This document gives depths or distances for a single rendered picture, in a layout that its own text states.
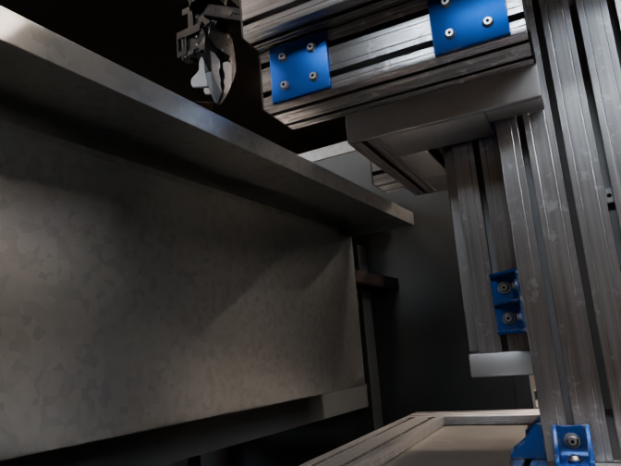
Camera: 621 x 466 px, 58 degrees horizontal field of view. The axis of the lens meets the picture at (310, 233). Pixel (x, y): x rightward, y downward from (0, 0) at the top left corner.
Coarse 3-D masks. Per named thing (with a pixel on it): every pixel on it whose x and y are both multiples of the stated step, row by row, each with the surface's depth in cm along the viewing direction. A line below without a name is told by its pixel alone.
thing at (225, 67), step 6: (222, 66) 104; (228, 66) 105; (222, 72) 104; (228, 72) 105; (222, 78) 104; (228, 78) 105; (222, 84) 103; (228, 84) 104; (204, 90) 107; (222, 90) 103; (228, 90) 104; (222, 96) 102; (222, 102) 103
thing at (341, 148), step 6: (336, 144) 184; (342, 144) 183; (348, 144) 181; (318, 150) 187; (324, 150) 186; (330, 150) 185; (336, 150) 183; (342, 150) 182; (348, 150) 181; (354, 150) 180; (306, 156) 189; (312, 156) 188; (318, 156) 187; (324, 156) 185; (330, 156) 184; (312, 162) 199
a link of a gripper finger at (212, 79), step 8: (216, 56) 102; (200, 64) 103; (216, 64) 102; (200, 72) 103; (208, 72) 100; (216, 72) 101; (192, 80) 104; (200, 80) 103; (208, 80) 101; (216, 80) 101; (216, 88) 101; (216, 96) 101
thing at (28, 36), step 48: (0, 48) 51; (48, 48) 49; (0, 96) 60; (48, 96) 61; (96, 96) 62; (144, 96) 59; (96, 144) 75; (144, 144) 76; (192, 144) 78; (240, 144) 72; (240, 192) 102; (288, 192) 104; (336, 192) 107
